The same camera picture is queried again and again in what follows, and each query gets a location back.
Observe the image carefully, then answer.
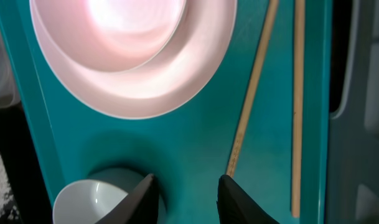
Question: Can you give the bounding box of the large pink plate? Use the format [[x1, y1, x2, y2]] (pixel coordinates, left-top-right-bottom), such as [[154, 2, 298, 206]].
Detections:
[[29, 0, 238, 119]]

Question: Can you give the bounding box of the clear plastic bin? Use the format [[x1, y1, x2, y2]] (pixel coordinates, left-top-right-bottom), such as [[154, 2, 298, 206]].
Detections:
[[0, 30, 21, 109]]

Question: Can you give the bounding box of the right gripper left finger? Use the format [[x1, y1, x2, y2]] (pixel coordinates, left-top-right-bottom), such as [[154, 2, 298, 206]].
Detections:
[[96, 174, 160, 224]]

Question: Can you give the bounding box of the wooden chopstick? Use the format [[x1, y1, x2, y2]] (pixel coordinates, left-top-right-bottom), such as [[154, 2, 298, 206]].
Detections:
[[225, 0, 279, 177], [291, 0, 306, 218]]

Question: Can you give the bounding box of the left wooden chopstick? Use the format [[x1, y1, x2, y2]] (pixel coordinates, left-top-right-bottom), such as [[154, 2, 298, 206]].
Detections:
[[225, 0, 279, 177]]

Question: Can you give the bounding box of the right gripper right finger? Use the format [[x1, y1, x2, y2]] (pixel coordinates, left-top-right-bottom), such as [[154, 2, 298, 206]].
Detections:
[[217, 174, 279, 224]]

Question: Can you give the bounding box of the teal serving tray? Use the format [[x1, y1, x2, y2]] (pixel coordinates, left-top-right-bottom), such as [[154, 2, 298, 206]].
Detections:
[[0, 1, 332, 223]]

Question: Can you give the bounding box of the right wooden chopstick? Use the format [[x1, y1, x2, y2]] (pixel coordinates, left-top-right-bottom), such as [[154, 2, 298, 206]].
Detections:
[[291, 0, 306, 218]]

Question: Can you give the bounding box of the small pink bowl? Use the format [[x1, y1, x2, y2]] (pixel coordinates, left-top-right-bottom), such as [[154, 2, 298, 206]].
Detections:
[[30, 0, 187, 72]]

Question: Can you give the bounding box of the grey small bowl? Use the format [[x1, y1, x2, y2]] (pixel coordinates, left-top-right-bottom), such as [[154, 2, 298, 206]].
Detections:
[[52, 168, 166, 224]]

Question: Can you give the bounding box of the black plastic tray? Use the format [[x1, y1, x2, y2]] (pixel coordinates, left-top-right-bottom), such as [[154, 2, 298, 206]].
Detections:
[[0, 105, 52, 224]]

